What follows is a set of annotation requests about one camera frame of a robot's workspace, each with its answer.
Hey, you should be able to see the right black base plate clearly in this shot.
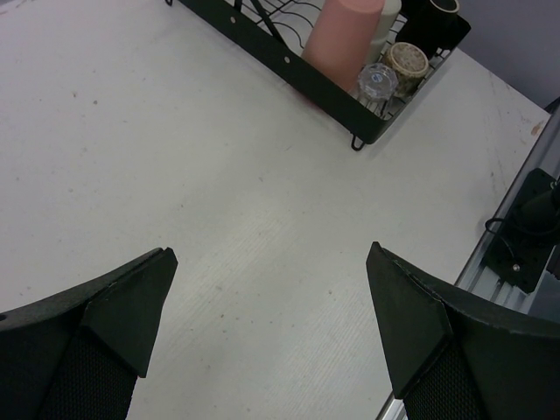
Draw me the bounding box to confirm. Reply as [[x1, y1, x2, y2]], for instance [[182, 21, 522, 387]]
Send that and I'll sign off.
[[483, 169, 559, 294]]

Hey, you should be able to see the aluminium mounting rail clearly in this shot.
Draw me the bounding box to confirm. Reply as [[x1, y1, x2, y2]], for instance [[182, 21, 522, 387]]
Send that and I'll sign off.
[[367, 114, 559, 419]]

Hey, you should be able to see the brown white ceramic cup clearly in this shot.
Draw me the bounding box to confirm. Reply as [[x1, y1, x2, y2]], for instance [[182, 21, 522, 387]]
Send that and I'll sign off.
[[364, 0, 402, 65]]

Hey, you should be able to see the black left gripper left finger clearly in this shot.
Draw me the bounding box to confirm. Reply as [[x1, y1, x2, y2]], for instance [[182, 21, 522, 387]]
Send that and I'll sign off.
[[1, 248, 178, 419]]

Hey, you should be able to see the black wire dish rack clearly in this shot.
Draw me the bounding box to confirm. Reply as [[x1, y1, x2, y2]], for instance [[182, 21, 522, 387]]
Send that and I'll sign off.
[[183, 1, 471, 151]]

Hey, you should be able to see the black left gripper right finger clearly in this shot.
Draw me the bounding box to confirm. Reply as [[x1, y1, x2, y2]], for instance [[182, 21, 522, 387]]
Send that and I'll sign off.
[[366, 241, 559, 419]]

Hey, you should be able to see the speckled beige small cup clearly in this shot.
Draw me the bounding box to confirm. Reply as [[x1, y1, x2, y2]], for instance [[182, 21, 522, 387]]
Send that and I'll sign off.
[[382, 42, 430, 98]]

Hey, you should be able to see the tall pink plastic cup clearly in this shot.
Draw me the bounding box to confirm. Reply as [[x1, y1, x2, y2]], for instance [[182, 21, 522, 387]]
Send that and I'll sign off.
[[302, 0, 385, 92]]

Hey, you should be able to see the clear glass cup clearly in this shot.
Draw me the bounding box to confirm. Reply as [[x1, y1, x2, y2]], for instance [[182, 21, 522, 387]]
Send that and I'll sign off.
[[351, 63, 398, 121]]

